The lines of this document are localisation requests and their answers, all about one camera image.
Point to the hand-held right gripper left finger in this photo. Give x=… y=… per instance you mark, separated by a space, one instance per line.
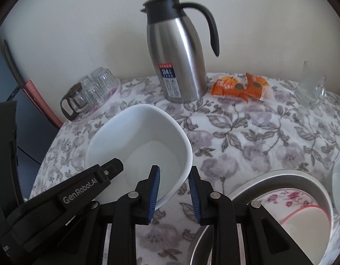
x=156 y=190

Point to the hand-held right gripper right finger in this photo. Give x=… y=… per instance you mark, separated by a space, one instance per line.
x=193 y=196

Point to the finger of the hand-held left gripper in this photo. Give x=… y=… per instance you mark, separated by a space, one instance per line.
x=84 y=182

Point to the small deep white bowl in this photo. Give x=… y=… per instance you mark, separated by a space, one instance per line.
x=142 y=143

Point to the stainless steel basin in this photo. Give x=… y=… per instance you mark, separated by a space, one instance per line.
x=241 y=187

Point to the pink floral plate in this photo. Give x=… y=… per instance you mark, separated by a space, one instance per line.
x=286 y=197

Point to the red rimmed white bowl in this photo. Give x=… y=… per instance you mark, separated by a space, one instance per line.
x=302 y=232

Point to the pink edged dark panel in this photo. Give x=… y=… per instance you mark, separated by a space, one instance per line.
x=34 y=93

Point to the glass cups on tray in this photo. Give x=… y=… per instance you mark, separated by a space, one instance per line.
x=109 y=102

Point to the small glass cup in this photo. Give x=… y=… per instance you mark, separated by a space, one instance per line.
x=87 y=84
x=103 y=78
x=94 y=96

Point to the orange snack packet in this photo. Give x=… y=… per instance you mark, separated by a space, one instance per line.
x=255 y=87
x=228 y=87

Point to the stainless steel thermos jug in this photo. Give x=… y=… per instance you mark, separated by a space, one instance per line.
x=175 y=49

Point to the glass measuring cup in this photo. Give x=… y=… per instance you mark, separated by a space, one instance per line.
x=309 y=91

